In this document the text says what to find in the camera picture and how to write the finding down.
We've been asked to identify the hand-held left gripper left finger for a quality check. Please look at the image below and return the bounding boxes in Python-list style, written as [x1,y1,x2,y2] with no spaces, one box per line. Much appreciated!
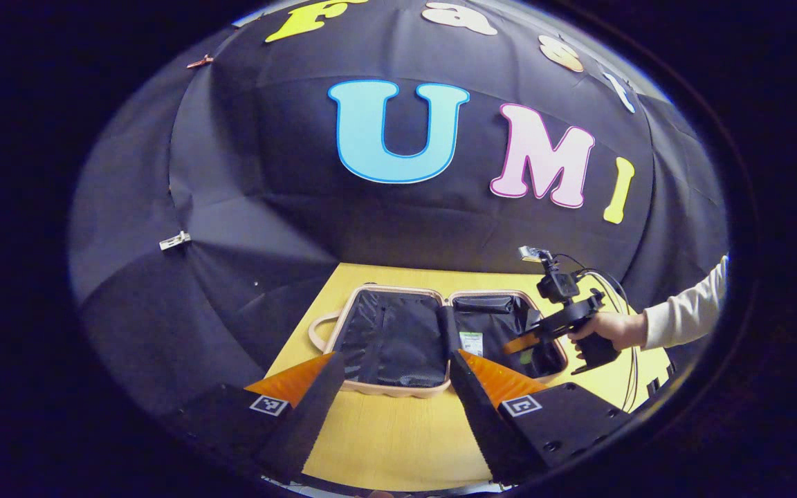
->
[177,351,347,483]

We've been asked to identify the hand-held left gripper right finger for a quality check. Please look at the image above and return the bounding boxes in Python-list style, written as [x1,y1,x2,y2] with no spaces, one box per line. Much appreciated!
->
[448,349,638,485]

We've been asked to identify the beige scalloped suitcase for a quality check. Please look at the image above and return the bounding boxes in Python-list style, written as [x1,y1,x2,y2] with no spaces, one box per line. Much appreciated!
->
[307,282,571,400]

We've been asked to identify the black backdrop cloth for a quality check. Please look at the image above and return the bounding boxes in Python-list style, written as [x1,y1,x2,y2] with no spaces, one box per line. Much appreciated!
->
[68,0,730,423]

